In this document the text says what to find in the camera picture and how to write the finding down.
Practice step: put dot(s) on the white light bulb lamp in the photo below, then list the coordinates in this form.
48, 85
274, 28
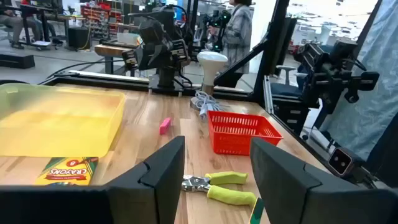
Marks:
211, 65

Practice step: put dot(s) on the blue-grey tarp curtain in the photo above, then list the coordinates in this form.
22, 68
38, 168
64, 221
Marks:
373, 109

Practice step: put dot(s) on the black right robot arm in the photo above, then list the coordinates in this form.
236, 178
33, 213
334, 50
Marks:
166, 79

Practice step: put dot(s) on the black speaker box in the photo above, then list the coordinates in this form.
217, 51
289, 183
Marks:
79, 37

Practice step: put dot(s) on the black floor platform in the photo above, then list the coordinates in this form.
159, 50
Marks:
17, 60

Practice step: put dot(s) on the Crayola crayon box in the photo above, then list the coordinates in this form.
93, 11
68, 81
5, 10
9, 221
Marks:
257, 213
70, 172

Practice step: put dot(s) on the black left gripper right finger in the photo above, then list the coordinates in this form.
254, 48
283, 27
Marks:
295, 199

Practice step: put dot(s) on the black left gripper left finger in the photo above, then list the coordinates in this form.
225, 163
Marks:
140, 199

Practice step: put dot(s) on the yellow translucent plastic bin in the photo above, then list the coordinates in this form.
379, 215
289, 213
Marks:
62, 124

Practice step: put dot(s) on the pink eraser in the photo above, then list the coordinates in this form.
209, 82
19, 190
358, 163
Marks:
165, 126

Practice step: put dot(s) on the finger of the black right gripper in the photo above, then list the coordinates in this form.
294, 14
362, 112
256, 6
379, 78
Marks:
166, 54
147, 59

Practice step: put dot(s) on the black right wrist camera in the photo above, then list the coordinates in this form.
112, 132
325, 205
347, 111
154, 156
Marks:
150, 31

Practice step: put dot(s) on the silver aluminium bracket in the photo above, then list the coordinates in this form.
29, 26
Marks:
268, 93

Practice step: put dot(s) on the red storage shelving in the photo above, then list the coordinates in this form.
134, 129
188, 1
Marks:
99, 14

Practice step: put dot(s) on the wooden bench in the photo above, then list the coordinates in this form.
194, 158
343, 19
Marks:
109, 50

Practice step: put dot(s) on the person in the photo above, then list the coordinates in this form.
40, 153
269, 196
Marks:
239, 34
12, 23

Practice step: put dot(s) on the black table-level camera box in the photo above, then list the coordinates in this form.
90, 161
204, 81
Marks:
340, 161

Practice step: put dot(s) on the red slotted plastic basket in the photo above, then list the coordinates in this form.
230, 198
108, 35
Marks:
236, 137

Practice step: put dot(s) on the unused black robot arm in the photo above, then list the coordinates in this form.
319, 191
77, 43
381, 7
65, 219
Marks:
329, 74
217, 25

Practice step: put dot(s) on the black desk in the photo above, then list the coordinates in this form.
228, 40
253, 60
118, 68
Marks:
43, 12

